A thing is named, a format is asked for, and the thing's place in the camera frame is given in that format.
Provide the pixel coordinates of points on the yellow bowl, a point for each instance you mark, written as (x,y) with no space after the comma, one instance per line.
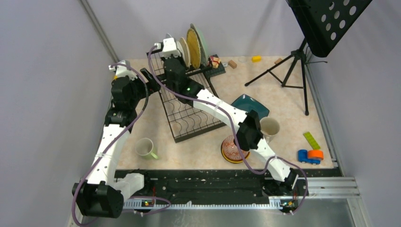
(232,156)

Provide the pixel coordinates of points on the black music stand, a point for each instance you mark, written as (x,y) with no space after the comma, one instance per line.
(323,24)

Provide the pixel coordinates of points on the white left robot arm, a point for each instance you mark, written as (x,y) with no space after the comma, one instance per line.
(98,194)

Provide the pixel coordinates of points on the white plate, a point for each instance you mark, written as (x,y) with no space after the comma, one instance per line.
(180,49)

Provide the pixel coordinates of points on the yellow lego block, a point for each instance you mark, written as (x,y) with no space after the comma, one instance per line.
(256,58)

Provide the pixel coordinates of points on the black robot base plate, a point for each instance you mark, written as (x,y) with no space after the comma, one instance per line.
(178,188)

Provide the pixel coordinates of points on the beige mug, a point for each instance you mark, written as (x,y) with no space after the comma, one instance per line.
(270,127)

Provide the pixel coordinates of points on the small wooden block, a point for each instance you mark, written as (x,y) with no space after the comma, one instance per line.
(232,64)

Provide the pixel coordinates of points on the clear round lid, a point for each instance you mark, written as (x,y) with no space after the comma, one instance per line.
(242,59)

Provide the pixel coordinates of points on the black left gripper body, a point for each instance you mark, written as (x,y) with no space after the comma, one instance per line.
(140,90)

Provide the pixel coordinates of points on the cream floral plate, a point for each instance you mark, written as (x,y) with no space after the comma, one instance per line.
(186,53)

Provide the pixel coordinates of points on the yellow bamboo pattern plate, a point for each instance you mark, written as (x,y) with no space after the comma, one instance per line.
(194,48)

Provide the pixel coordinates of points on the green lego brick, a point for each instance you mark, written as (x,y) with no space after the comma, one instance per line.
(311,140)

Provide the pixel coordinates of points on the black wire dish rack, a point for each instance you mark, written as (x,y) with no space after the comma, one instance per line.
(186,122)

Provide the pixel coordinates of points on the green white mug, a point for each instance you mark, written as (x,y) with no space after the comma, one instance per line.
(146,149)

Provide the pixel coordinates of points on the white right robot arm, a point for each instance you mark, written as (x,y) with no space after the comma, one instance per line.
(245,126)

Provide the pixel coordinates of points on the red patterned bowl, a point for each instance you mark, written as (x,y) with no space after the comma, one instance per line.
(229,144)

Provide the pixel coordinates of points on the blue toy car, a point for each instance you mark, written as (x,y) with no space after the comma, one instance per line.
(302,157)

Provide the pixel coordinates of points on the dark teal square plate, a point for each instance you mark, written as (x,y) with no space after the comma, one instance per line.
(247,103)

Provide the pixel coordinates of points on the light green flower plate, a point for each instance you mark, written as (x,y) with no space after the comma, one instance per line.
(203,45)

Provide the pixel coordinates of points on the brown wooden block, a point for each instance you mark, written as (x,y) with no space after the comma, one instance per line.
(279,60)

